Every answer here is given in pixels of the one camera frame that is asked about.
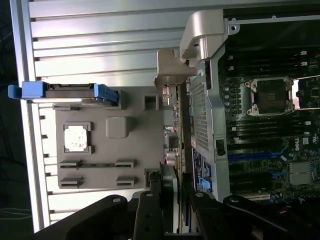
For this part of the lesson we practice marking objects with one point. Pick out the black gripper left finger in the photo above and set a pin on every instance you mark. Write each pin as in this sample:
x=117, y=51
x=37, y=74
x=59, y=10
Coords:
x=147, y=217

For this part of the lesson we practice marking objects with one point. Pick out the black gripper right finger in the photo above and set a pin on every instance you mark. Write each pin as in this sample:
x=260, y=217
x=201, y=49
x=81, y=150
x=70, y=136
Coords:
x=207, y=217

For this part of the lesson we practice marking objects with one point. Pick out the blue expansion slot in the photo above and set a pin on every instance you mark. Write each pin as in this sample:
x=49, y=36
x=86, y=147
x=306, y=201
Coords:
x=255, y=157

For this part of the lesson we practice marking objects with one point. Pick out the grey parts rack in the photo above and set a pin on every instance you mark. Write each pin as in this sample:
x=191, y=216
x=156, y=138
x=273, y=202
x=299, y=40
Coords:
x=100, y=150

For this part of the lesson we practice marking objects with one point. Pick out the green motherboard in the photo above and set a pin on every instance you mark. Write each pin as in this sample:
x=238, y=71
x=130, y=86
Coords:
x=280, y=165

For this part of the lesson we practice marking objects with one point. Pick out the silver chipset heatsink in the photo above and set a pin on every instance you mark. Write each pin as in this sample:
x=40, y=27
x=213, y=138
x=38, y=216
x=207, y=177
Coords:
x=301, y=173

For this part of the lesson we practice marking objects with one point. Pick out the silver CPU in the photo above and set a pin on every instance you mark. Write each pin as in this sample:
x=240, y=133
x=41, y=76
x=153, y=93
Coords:
x=75, y=138

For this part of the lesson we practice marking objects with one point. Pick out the open black PC case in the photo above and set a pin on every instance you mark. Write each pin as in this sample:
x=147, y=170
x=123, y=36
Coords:
x=212, y=100

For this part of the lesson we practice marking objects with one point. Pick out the CPU socket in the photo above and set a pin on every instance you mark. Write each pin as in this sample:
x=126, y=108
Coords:
x=270, y=96

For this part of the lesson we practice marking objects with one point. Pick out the silver hard disk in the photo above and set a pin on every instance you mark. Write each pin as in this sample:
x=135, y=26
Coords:
x=75, y=86

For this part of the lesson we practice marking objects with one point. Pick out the metal socket cover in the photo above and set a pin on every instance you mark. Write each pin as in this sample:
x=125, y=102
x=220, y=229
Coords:
x=297, y=95

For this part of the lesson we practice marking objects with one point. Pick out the blue disk carrier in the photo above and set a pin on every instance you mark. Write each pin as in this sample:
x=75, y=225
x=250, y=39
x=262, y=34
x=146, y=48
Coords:
x=32, y=90

